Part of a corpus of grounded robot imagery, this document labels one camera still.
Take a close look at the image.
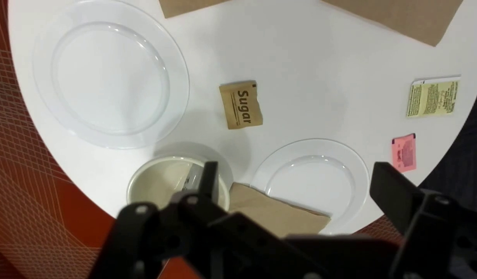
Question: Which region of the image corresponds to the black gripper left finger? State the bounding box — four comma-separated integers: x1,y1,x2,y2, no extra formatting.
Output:
88,160,282,279

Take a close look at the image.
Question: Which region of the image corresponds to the small white saucer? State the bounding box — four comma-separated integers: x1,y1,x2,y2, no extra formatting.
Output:
249,136,373,232

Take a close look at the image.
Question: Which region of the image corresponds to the cream ceramic bowl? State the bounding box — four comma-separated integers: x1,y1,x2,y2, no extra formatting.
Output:
124,153,234,220

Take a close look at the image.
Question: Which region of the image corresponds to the brown sugar packet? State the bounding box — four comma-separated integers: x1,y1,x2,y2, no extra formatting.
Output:
218,79,265,132

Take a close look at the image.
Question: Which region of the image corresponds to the pink sweetener packet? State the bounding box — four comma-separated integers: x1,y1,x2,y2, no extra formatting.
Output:
389,132,418,174

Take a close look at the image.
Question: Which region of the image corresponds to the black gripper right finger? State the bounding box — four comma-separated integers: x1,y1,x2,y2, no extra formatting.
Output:
368,160,477,279

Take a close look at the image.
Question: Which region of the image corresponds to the large clear plastic plate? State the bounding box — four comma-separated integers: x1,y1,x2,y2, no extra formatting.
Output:
32,0,192,152

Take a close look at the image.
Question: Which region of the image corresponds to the brown paper napkin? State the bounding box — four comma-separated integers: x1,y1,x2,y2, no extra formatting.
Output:
226,180,333,240
158,0,231,20
320,0,464,48

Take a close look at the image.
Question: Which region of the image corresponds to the yellow sweetener packet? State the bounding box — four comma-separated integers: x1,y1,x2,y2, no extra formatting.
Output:
404,74,463,119

